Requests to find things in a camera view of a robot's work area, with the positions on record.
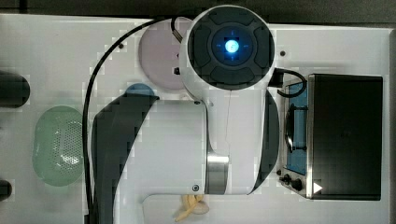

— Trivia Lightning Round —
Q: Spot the black frying pan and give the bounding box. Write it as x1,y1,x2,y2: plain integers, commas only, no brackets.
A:
0,74,30,108

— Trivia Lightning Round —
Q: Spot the yellow plush banana bunch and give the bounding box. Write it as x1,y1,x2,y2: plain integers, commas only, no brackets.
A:
175,194,209,222

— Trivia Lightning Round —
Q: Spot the lilac round plate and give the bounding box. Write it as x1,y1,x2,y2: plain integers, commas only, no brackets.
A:
138,19,184,91

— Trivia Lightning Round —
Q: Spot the dark grey cup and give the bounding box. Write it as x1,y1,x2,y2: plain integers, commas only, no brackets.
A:
0,179,12,202

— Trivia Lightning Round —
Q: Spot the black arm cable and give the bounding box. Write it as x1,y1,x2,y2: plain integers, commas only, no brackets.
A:
81,16,194,224

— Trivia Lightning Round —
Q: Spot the green oval strainer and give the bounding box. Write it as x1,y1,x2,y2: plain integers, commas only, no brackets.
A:
32,105,84,187

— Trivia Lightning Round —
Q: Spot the toy oven with blue door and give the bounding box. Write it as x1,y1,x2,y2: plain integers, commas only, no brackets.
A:
276,74,383,201

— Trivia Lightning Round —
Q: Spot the blue cup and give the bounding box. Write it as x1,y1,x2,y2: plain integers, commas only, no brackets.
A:
125,83,155,96

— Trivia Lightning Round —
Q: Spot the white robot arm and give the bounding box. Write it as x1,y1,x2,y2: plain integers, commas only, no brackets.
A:
90,6,279,224

